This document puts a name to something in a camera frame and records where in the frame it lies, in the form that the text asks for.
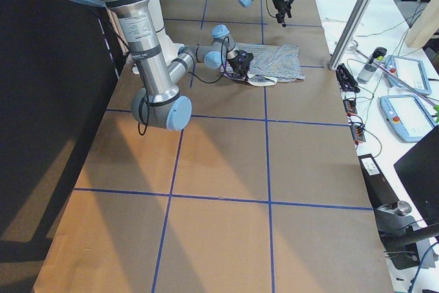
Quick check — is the black monitor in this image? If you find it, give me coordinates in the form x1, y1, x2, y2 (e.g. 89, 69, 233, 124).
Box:
394, 127, 438, 224

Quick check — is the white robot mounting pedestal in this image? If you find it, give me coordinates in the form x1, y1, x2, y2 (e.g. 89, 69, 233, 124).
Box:
132, 0, 185, 74

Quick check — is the blue teach pendant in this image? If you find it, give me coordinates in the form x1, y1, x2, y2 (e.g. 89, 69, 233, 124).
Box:
384, 56, 431, 95
379, 95, 436, 143

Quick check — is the metal reacher grabber tool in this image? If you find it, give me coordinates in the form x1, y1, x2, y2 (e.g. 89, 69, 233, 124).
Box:
349, 40, 439, 115

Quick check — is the near blue teach pendant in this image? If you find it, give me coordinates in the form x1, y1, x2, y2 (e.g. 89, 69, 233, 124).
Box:
379, 95, 436, 143

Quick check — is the black spare gripper on table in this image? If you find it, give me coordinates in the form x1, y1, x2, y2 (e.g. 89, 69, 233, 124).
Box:
335, 63, 361, 93

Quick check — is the black box with white label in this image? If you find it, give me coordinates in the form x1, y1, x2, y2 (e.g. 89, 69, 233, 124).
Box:
358, 154, 399, 215

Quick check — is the orange black connector block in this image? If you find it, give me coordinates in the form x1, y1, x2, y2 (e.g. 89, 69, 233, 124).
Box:
343, 98, 366, 145

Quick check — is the aluminium frame post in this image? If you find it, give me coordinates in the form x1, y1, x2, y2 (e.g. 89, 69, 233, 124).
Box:
328, 0, 371, 71

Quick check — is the far blue teach pendant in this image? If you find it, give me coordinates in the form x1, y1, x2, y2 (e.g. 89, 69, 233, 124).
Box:
384, 56, 431, 95

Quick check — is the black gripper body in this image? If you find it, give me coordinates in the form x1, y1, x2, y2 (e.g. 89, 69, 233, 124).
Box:
228, 51, 254, 80
273, 0, 294, 27

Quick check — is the striped polo shirt white collar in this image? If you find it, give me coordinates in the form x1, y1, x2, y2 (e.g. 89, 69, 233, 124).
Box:
224, 43, 306, 86

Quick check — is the brown paper table cover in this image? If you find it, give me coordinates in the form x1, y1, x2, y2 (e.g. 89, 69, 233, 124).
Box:
34, 0, 393, 292

